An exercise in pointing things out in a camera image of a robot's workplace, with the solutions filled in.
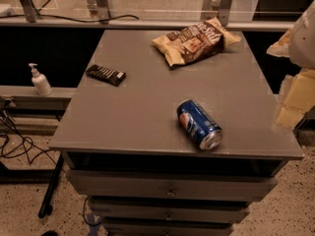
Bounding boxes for grey bottom drawer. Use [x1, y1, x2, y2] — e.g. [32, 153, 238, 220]
[102, 218, 232, 236]

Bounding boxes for brown and yellow chip bag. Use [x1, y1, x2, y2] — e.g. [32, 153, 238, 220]
[152, 18, 241, 67]

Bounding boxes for grey top drawer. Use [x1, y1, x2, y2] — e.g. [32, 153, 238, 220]
[67, 170, 277, 202]

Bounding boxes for grey middle drawer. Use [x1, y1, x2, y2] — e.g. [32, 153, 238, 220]
[89, 198, 249, 224]

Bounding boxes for black floor cables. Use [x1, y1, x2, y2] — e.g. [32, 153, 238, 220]
[0, 96, 60, 166]

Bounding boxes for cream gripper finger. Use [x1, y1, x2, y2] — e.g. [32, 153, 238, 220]
[274, 69, 315, 130]
[267, 29, 292, 58]

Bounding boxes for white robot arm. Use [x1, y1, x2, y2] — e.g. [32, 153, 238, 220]
[267, 1, 315, 129]

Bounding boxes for metal railing post middle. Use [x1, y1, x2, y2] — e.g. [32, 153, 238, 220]
[95, 0, 110, 24]

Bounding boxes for metal railing post right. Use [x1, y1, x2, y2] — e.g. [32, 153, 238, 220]
[218, 0, 232, 26]

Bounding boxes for metal railing post left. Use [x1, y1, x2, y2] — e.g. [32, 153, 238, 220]
[19, 0, 38, 23]

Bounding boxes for blue pepsi can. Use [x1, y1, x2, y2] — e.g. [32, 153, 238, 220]
[176, 99, 222, 150]

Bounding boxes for black snack bar packet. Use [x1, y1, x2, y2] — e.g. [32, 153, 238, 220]
[86, 65, 126, 87]

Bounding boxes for black cable on ledge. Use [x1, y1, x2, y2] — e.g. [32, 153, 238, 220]
[0, 13, 140, 24]

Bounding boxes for metal railing post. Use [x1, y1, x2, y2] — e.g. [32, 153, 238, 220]
[95, 0, 110, 24]
[218, 0, 232, 26]
[19, 0, 38, 23]

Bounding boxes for white pump bottle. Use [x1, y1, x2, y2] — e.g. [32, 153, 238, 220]
[29, 63, 52, 96]

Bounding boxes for black metal stand leg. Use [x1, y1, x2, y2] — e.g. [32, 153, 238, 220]
[38, 156, 64, 218]

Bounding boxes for grey drawer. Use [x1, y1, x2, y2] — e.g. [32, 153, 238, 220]
[102, 218, 232, 236]
[67, 170, 277, 202]
[89, 198, 249, 224]

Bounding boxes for grey drawer cabinet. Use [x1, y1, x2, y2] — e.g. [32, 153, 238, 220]
[48, 29, 305, 236]

